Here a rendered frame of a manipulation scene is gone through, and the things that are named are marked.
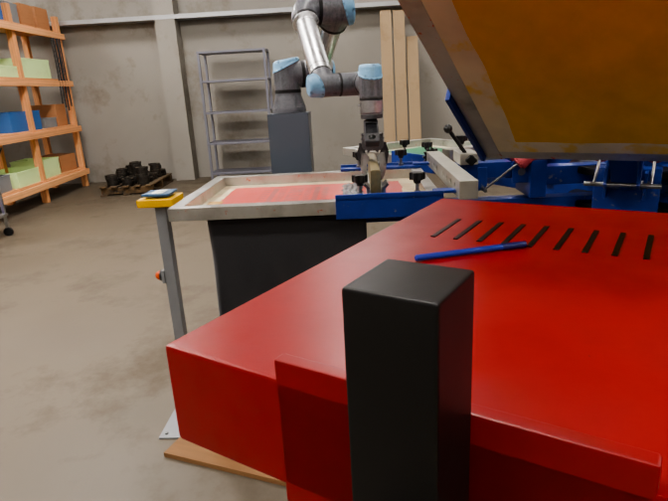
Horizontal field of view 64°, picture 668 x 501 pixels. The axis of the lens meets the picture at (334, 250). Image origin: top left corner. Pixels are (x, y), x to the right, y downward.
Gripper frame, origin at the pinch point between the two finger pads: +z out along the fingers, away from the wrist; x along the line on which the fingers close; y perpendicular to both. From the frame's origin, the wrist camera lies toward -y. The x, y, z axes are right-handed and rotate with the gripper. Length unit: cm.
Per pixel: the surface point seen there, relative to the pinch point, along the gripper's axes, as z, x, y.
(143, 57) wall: -91, 331, 693
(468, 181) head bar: -3.0, -24.2, -34.1
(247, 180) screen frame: 3, 48, 25
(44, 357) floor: 101, 177, 74
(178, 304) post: 47, 76, 10
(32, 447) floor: 101, 138, -2
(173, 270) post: 34, 76, 10
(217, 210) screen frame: 3, 46, -29
